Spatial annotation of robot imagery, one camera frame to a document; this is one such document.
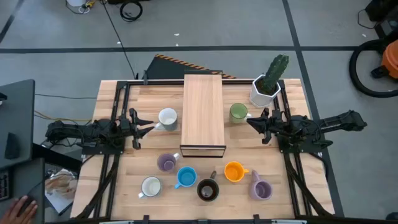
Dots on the green mug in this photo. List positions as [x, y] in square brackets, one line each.
[238, 113]

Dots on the black computer mouse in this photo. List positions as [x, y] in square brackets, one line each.
[23, 203]

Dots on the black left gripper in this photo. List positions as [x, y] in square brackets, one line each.
[134, 130]

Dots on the yellow orange mug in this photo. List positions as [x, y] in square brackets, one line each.
[234, 171]

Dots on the wooden shelf with black frame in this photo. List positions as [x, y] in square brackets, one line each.
[202, 112]

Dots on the black keyboard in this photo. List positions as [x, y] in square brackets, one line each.
[4, 185]

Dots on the blue mug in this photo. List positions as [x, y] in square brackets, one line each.
[186, 177]

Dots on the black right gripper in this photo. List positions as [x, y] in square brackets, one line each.
[272, 124]

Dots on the black ramp hazard stripe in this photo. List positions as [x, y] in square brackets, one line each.
[164, 68]

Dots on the white bucket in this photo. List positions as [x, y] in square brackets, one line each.
[75, 2]

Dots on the white hexagonal plant pot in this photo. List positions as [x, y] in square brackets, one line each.
[258, 98]

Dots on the person's hand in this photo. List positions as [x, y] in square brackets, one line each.
[12, 214]

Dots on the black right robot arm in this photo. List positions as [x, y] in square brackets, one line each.
[335, 123]

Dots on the orange vacuum cleaner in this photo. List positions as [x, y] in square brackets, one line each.
[391, 59]

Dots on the crumpled brown paper bag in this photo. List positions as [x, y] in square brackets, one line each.
[60, 183]

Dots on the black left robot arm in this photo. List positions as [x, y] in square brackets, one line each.
[71, 132]

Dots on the green cactus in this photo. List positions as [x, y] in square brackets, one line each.
[275, 71]

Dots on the brown teal glazed mug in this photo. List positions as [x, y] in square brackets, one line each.
[207, 189]

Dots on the black equipment box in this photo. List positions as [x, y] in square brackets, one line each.
[382, 12]

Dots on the grey desk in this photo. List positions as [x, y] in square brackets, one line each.
[18, 118]

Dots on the black object on desk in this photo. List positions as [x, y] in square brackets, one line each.
[12, 146]

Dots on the black metal table frame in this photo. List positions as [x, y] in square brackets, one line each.
[155, 82]

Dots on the lilac ribbed mug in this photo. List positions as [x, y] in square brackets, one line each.
[261, 189]

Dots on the grey mug white interior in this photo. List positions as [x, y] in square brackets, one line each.
[168, 119]

